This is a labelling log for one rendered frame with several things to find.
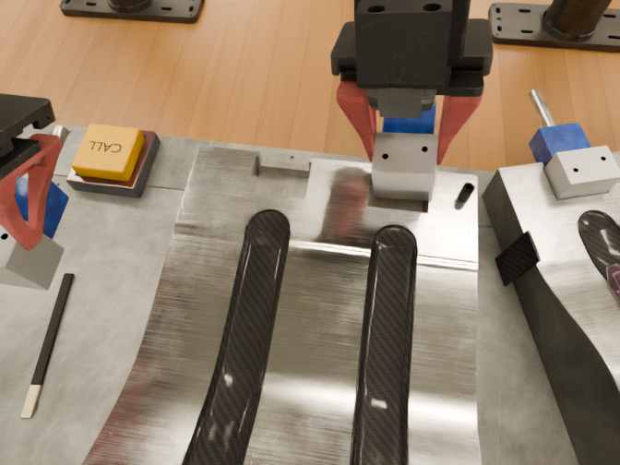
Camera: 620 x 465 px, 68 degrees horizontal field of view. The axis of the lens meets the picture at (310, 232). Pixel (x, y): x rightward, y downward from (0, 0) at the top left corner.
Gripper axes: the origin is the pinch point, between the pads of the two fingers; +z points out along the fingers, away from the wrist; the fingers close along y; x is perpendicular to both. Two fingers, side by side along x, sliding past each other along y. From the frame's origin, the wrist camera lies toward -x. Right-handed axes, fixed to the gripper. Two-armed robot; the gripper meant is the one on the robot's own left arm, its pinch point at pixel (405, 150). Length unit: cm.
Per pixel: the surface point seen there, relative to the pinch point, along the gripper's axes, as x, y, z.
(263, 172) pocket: 2.4, -13.7, 4.6
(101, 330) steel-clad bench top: -11.7, -28.0, 14.5
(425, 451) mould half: -18.9, 3.2, 11.6
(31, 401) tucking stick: -18.9, -31.6, 16.1
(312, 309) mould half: -10.7, -6.3, 8.3
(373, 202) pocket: 1.4, -2.8, 6.8
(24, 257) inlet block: -15.1, -25.5, 0.2
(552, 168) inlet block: 7.8, 13.6, 6.5
